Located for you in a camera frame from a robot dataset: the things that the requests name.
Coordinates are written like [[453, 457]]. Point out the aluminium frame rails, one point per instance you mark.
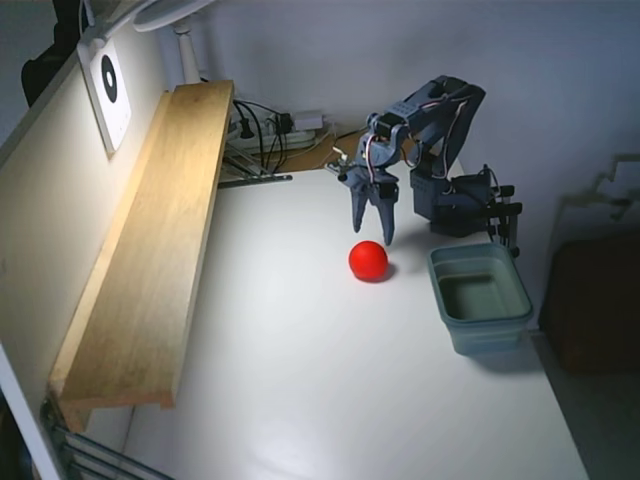
[[100, 457]]

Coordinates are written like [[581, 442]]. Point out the red ball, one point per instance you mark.
[[368, 261]]

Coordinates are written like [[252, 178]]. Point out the black power plug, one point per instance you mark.
[[246, 129], [283, 123]]

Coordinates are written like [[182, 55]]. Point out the white power strip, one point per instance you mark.
[[300, 137]]

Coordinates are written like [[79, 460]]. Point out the white power adapter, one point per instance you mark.
[[307, 119]]

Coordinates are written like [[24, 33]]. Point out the white panel with black circle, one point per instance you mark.
[[111, 95]]

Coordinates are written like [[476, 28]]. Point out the blue-grey robot arm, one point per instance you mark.
[[430, 115]]

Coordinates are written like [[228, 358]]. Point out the wooden board strip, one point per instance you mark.
[[320, 155]]

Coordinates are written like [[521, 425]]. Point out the grey plastic container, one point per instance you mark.
[[480, 320]]

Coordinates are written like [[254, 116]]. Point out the black table clamp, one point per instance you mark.
[[510, 225], [506, 190]]

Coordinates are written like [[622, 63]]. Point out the white desk lamp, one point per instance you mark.
[[186, 50]]

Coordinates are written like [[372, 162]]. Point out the black metal bracket bar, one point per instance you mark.
[[255, 180]]

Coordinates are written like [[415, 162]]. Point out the light wooden shelf plank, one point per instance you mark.
[[150, 250]]

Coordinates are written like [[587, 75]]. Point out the blue-grey gripper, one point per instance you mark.
[[371, 190]]

